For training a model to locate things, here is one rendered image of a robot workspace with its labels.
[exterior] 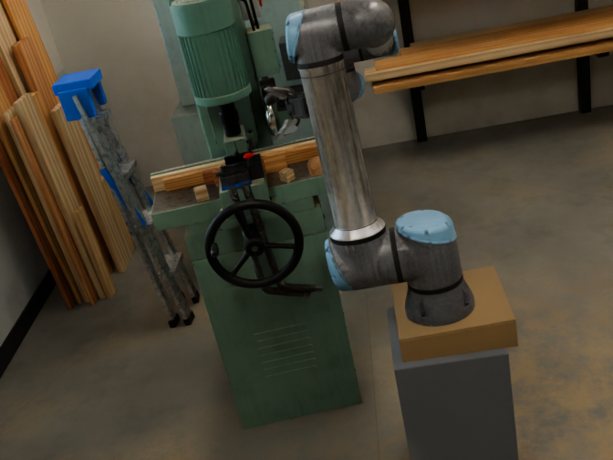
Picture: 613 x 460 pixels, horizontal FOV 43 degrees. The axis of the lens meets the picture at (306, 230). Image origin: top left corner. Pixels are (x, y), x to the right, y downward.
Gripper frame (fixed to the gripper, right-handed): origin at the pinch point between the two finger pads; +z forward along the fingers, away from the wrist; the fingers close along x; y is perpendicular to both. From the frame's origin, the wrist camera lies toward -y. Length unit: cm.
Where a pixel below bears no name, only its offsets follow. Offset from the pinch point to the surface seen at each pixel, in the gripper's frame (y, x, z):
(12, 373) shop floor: -155, 99, 49
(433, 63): -87, 20, -191
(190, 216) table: -22.1, 25.7, 21.2
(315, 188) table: 3.3, 25.7, -9.1
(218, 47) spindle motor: -8.7, -22.0, 5.2
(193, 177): -31.4, 16.9, 10.3
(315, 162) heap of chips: 0.5, 18.7, -14.0
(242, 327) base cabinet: -24, 69, 12
